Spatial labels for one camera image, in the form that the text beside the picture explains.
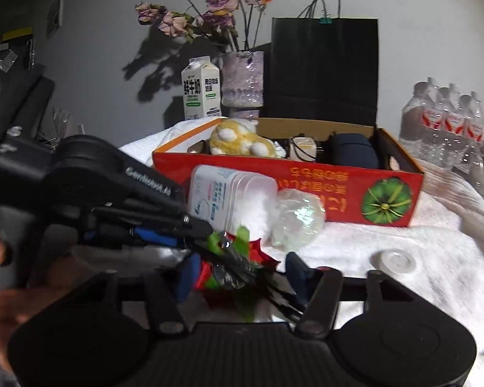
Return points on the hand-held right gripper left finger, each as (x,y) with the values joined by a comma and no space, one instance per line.
(189,278)

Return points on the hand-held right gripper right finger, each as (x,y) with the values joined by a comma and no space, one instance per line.
(298,278)

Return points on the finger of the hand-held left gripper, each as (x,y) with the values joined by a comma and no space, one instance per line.
(157,236)
(193,225)

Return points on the white plastic jar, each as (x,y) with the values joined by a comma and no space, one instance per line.
(213,197)

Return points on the red artificial rose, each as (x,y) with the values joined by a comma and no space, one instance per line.
(262,254)

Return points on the clear plastic ball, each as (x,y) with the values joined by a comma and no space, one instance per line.
(298,219)

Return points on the yellow white plush toy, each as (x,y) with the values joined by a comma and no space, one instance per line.
(230,141)

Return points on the white round disc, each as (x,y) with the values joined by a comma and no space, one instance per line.
(393,263)

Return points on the red cardboard box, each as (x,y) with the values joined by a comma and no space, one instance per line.
(347,187)

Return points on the pale gold small bottle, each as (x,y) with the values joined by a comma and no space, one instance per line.
(300,147)

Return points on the navy zip case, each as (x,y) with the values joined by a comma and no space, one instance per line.
(355,151)

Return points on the person's left hand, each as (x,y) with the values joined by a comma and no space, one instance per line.
(44,282)

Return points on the white milk carton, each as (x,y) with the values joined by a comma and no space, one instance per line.
(201,92)

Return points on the white towel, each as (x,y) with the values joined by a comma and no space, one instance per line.
(447,270)

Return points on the purple glass vase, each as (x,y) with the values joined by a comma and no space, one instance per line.
(242,80)

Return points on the black paper bag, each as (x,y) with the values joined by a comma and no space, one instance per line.
(322,68)

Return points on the pack of water bottles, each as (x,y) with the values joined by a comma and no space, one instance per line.
(439,129)

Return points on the dried purple flowers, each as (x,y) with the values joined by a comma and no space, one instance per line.
(222,0)

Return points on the green binder clip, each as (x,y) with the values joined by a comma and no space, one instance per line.
(325,19)

